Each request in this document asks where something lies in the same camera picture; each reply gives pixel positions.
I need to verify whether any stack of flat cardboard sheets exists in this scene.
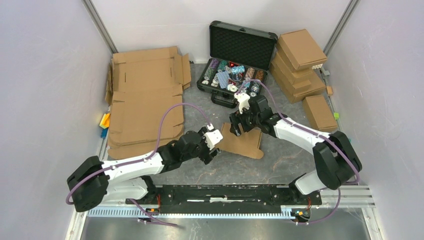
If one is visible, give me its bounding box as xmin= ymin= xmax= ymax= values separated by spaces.
xmin=105 ymin=46 xmax=192 ymax=160

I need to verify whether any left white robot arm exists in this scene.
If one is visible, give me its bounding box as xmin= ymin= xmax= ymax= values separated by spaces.
xmin=66 ymin=127 xmax=223 ymax=213

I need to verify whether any green block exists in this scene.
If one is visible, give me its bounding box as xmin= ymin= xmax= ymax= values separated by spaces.
xmin=333 ymin=112 xmax=340 ymax=120

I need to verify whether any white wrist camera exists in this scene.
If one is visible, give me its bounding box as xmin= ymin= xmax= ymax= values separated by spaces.
xmin=234 ymin=93 xmax=250 ymax=114
xmin=203 ymin=123 xmax=224 ymax=150

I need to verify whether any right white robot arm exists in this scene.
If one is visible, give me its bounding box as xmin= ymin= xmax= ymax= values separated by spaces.
xmin=229 ymin=93 xmax=362 ymax=204

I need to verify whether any small folded cardboard box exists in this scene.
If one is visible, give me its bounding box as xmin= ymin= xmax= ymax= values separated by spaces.
xmin=302 ymin=95 xmax=338 ymax=133

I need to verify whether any yellow orange block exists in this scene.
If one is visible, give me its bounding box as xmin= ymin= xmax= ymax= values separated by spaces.
xmin=99 ymin=113 xmax=110 ymax=129

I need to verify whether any small wooden cube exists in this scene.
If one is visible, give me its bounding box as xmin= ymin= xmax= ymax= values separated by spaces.
xmin=326 ymin=86 xmax=334 ymax=97

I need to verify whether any blue block at left wall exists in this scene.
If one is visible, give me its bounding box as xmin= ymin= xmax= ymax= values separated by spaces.
xmin=100 ymin=128 xmax=109 ymax=139

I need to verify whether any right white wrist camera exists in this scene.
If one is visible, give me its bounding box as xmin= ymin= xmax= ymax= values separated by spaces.
xmin=234 ymin=93 xmax=250 ymax=114

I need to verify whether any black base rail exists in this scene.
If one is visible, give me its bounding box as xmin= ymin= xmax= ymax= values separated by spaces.
xmin=136 ymin=184 xmax=322 ymax=214

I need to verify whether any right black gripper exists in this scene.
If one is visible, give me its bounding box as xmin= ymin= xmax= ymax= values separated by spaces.
xmin=228 ymin=104 xmax=261 ymax=137

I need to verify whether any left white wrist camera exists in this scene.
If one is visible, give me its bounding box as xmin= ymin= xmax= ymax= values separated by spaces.
xmin=203 ymin=123 xmax=224 ymax=150

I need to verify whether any large bottom cardboard box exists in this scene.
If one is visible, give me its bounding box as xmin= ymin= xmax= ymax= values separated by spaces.
xmin=269 ymin=64 xmax=326 ymax=103

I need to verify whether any black poker chip case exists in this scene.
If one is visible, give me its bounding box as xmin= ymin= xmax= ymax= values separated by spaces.
xmin=196 ymin=20 xmax=278 ymax=109

